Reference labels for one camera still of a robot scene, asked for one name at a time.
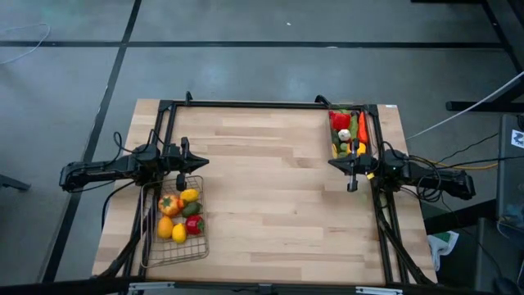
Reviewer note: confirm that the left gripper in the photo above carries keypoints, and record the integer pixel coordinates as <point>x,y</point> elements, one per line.
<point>172,160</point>

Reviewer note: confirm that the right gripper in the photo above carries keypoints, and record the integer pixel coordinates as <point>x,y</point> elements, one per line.
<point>366,164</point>

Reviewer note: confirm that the small yellow chili pepper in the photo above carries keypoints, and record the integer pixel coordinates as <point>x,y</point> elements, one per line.
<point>334,152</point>

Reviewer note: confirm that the green pea pod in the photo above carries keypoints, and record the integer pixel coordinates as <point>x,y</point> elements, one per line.
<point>336,143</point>

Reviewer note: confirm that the orange carrot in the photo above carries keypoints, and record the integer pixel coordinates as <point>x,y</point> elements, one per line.
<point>362,128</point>

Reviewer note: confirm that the dark green cucumber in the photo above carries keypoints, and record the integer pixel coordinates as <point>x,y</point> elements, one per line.
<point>353,125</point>

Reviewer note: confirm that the large red bell pepper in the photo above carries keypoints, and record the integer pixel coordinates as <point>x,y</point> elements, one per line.
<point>340,121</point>

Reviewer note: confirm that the orange tomato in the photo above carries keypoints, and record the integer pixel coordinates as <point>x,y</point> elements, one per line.
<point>169,205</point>

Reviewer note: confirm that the green avocado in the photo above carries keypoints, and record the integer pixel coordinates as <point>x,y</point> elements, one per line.
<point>191,209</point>

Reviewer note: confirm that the red tomato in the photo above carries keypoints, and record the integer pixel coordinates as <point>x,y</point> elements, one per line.
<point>195,224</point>

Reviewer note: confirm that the orange citrus fruit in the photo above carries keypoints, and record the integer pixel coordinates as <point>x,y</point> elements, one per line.
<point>165,227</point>

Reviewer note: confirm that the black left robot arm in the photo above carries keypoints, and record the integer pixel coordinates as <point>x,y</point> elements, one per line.
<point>110,168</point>

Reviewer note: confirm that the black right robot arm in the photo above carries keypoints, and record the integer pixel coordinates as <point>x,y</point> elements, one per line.
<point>430,176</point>

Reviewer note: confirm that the white garlic bulb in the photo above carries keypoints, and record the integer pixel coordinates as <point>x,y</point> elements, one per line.
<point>344,134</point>

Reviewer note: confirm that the clear plastic container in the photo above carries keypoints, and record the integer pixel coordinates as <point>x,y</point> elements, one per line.
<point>371,135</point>

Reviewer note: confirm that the small orange-red tomato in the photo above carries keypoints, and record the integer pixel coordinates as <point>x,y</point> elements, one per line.
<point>181,203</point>

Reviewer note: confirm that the white green bag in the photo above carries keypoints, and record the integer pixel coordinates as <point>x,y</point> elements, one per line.
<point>444,246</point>

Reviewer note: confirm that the silver aluminium extrusion piece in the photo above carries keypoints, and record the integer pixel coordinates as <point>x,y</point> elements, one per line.
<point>378,291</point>
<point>151,285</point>

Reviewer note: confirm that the grey equipment box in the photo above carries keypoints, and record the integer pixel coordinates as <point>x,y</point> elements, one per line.
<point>509,184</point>

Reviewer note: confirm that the dark grey cabinet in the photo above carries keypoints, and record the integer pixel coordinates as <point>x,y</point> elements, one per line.
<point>491,262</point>

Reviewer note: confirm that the black floor object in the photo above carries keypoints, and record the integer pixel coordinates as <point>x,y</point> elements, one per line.
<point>12,182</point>

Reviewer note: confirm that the black frame clamp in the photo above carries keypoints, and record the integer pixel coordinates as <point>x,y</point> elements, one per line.
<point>322,100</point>
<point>188,97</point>

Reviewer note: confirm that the black aluminium table frame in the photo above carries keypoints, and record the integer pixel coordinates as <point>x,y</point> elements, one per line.
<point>254,104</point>

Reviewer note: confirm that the black diagonal frame strut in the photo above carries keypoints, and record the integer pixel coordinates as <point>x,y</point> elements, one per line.
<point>399,250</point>
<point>132,244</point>

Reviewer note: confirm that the black desk frame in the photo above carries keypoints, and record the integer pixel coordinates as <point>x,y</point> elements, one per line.
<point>471,106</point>

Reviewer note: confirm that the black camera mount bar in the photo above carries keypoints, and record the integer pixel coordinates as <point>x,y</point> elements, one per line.
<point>262,290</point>

